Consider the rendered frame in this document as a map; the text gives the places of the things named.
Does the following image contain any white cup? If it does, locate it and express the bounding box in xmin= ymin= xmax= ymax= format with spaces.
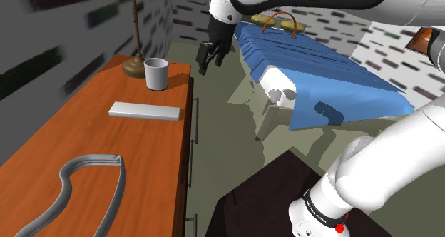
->
xmin=143 ymin=57 xmax=170 ymax=91

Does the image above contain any brass floor lamp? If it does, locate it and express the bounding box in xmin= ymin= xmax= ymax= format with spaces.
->
xmin=121 ymin=0 xmax=147 ymax=79

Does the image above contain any orange wall picture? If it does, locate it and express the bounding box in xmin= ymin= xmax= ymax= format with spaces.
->
xmin=405 ymin=26 xmax=439 ymax=56

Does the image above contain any bed with blue blanket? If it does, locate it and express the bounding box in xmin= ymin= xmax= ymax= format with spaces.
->
xmin=233 ymin=11 xmax=416 ymax=142

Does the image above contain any orange wooden chest of drawers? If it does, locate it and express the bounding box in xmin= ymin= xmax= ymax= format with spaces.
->
xmin=0 ymin=54 xmax=200 ymax=237

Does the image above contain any grey looped band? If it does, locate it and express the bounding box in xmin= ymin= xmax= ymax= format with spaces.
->
xmin=14 ymin=153 xmax=126 ymax=237

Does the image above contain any flat white rectangular bar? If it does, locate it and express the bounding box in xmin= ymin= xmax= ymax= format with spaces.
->
xmin=108 ymin=101 xmax=182 ymax=122

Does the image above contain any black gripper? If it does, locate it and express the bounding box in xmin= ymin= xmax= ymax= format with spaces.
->
xmin=195 ymin=16 xmax=237 ymax=76

